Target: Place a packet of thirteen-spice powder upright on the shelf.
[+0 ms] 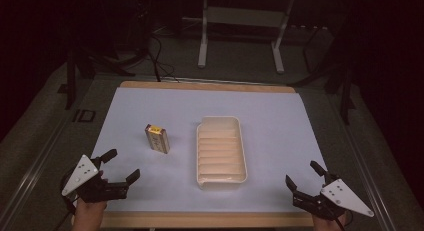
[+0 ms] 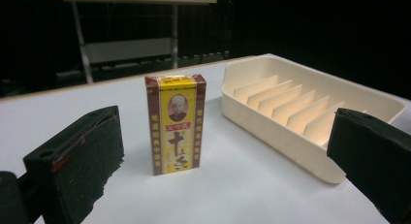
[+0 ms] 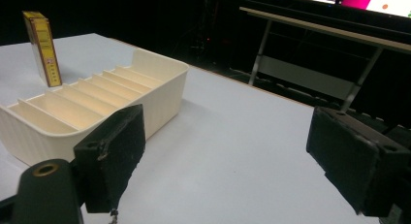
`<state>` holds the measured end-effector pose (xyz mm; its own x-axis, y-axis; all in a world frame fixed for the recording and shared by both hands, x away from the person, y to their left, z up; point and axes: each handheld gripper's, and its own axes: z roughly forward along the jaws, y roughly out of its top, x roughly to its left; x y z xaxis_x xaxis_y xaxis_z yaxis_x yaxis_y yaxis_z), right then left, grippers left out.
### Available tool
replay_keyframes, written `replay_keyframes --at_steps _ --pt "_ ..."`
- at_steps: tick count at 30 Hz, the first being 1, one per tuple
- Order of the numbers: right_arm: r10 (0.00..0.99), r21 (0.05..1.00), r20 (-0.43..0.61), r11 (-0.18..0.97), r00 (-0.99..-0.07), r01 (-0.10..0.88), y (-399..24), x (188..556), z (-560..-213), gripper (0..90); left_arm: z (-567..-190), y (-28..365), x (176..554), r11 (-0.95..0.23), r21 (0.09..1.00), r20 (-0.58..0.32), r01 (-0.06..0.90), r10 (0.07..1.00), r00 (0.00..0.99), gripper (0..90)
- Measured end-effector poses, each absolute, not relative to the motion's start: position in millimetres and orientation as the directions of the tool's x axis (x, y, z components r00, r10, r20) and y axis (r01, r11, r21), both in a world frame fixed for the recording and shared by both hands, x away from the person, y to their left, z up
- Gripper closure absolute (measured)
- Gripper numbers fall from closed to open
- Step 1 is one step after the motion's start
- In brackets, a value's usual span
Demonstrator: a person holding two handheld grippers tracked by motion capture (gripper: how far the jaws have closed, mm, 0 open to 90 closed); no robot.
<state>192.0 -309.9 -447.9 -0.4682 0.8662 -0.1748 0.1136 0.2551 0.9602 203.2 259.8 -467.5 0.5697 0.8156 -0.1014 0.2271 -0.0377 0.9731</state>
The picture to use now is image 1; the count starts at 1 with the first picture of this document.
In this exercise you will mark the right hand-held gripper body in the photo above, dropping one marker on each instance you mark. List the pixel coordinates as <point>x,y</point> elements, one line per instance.
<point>343,196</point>

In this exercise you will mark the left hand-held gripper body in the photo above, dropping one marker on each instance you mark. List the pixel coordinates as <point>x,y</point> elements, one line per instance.
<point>100,189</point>

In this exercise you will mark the small yellow brown box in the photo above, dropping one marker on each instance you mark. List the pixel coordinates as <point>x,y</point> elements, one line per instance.
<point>158,140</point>

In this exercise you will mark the cream ribbed plastic tray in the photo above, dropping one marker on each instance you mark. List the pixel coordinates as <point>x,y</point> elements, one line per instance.
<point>220,154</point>

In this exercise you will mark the person's left hand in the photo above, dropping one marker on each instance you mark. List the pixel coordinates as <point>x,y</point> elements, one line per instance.
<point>87,216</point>

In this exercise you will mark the person's right hand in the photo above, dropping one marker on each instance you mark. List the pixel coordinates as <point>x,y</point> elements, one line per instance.
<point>328,225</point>

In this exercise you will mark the white paper sheet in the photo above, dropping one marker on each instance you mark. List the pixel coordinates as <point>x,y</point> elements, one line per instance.
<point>276,141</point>

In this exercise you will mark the black metal stand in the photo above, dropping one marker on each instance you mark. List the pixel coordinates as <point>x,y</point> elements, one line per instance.
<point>345,87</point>

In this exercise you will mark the black tripod stand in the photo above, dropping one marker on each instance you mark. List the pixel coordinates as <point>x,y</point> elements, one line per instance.
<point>83,64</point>

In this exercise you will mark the white metal stand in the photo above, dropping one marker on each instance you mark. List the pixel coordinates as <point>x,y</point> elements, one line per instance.
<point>245,17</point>

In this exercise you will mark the black floor bracket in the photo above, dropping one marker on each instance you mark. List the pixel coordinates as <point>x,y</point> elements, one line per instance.
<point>84,115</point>

